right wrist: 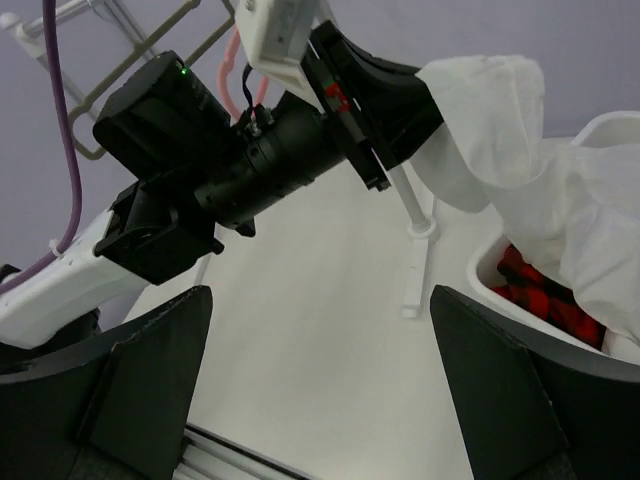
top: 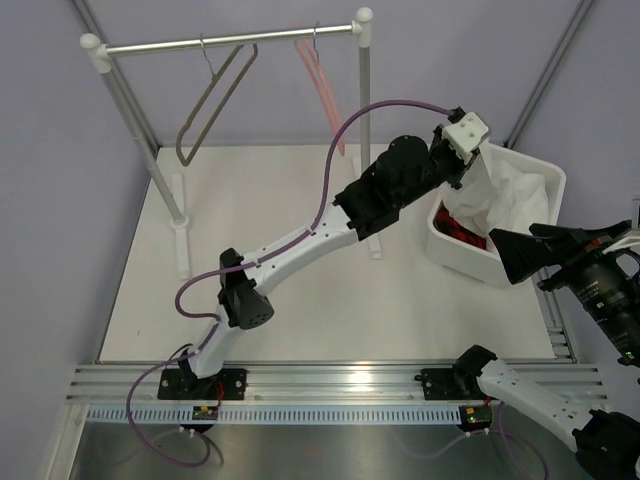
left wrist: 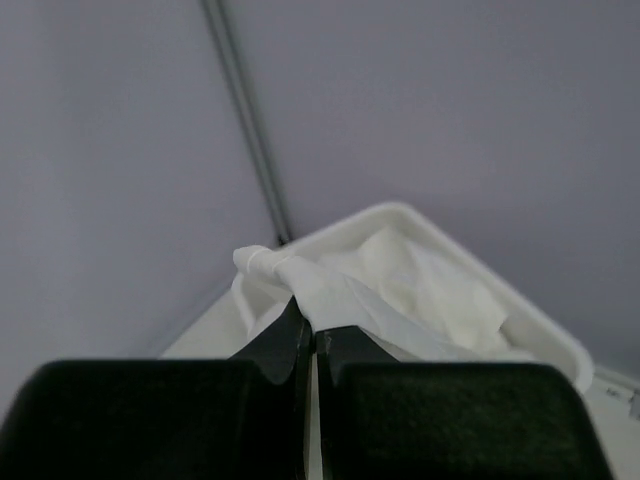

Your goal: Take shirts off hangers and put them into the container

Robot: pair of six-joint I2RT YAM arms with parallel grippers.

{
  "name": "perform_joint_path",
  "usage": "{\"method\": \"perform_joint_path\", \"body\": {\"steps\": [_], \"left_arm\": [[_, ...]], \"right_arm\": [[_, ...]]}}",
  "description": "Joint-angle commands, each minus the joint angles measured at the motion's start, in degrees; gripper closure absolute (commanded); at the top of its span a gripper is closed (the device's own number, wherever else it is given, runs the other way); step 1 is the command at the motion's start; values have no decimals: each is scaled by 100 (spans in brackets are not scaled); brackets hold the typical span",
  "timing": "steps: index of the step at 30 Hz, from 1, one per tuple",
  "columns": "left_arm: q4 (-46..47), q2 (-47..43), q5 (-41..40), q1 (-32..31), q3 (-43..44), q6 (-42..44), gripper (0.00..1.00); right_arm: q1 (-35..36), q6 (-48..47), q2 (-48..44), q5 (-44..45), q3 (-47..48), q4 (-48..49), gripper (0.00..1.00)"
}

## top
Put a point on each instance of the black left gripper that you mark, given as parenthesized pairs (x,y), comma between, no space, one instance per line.
(458,168)

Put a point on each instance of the white metal clothes rack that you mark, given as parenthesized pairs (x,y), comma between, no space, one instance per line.
(103,56)

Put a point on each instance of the grey clothes hanger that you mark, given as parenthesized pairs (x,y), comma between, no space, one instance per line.
(223,84)

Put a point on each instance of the aluminium rail frame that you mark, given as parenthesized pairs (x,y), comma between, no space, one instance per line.
(357,383)

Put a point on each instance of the red black plaid shirt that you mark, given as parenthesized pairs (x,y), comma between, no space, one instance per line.
(447,225)

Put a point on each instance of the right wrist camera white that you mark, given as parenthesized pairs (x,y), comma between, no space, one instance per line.
(630,239)

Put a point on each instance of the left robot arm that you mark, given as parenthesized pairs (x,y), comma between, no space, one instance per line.
(406,170)

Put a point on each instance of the perforated cable duct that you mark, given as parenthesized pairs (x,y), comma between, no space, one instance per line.
(299,415)

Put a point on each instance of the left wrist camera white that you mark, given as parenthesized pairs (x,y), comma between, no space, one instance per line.
(466,135)

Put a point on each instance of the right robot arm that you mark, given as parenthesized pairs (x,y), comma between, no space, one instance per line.
(605,443)

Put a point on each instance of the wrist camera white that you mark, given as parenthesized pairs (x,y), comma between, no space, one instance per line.
(466,135)
(630,239)

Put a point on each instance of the white shirt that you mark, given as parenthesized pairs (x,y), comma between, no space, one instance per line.
(496,194)

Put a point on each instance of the red clothes hanger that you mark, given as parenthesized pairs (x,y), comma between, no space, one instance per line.
(309,55)

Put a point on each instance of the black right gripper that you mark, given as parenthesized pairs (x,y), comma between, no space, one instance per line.
(522,253)

